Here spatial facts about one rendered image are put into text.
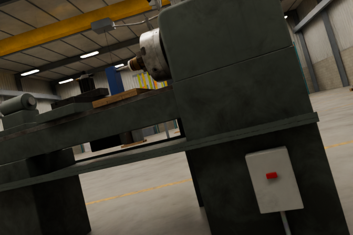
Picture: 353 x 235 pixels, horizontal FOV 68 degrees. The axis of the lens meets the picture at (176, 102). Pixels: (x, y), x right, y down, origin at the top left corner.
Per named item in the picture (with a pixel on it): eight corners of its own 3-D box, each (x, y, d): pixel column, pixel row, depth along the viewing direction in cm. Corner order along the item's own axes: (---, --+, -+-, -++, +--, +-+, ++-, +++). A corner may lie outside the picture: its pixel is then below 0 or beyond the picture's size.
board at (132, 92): (161, 95, 180) (159, 89, 181) (137, 94, 146) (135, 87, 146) (124, 106, 190) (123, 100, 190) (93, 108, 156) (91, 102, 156)
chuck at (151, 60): (179, 76, 176) (165, 30, 173) (165, 81, 146) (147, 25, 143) (167, 79, 179) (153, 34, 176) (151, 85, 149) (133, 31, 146)
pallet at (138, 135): (147, 141, 1432) (142, 123, 1439) (142, 142, 1354) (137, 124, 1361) (127, 146, 1456) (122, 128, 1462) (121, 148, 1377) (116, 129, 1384)
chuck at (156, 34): (185, 74, 175) (170, 28, 172) (171, 79, 145) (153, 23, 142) (179, 76, 176) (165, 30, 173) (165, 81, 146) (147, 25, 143)
